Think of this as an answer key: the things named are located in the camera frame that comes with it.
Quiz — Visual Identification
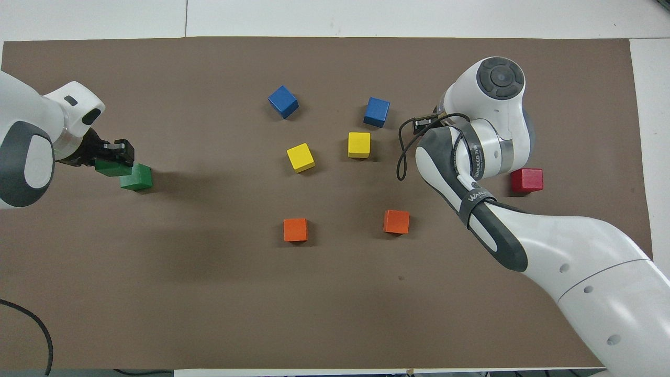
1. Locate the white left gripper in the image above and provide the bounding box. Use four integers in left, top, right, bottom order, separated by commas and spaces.
44, 81, 136, 168

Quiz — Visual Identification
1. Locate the green wooden cube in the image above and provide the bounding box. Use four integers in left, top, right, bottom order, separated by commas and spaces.
120, 163, 153, 191
95, 160, 131, 177

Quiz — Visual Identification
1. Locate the red wooden cube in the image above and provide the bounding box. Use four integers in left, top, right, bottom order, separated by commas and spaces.
511, 168, 543, 193

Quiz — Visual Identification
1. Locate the blue wooden cube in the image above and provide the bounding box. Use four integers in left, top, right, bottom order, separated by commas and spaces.
268, 85, 299, 120
363, 97, 390, 128

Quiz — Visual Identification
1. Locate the yellow wooden cube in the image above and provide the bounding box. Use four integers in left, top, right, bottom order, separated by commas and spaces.
348, 132, 371, 159
286, 143, 316, 173

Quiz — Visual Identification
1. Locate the orange wooden cube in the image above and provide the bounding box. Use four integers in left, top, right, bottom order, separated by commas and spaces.
283, 218, 309, 243
383, 210, 410, 235

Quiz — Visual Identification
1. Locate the brown paper mat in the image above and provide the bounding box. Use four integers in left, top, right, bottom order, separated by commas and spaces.
0, 36, 652, 370

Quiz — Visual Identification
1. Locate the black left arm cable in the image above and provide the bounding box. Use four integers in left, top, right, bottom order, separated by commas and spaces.
0, 298, 54, 376

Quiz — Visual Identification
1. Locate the black floor cable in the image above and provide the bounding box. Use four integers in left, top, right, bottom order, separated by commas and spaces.
113, 368, 173, 377

